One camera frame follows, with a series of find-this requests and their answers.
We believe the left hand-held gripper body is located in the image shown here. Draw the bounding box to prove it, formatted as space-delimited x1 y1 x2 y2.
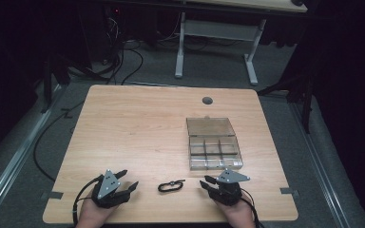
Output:
90 168 131 210

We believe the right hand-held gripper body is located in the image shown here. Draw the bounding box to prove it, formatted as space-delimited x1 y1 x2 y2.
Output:
207 167 252 206

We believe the clear plastic compartment box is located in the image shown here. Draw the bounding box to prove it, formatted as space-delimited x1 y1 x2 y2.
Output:
185 116 244 172

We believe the black carabiner clip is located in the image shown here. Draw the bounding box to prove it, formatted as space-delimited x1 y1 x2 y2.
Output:
157 179 186 194

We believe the person's right hand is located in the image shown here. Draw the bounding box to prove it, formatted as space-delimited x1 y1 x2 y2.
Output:
214 193 257 228

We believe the black metal stand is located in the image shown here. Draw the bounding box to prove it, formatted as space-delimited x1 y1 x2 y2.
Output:
257 60 317 135
39 51 91 114

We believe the white-framed wooden desk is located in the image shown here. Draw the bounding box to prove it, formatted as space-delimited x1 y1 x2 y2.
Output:
174 0 309 86

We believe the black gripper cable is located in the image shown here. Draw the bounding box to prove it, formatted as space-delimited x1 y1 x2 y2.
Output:
240 187 266 228
71 174 105 228

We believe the black floor cable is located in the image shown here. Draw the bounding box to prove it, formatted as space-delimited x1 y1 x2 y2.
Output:
32 100 87 183

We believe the metal floor rail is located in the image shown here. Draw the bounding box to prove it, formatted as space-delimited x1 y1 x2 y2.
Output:
289 102 352 228
0 83 67 222

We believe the bundle of black cables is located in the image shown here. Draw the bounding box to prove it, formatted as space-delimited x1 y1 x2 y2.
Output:
98 13 144 86

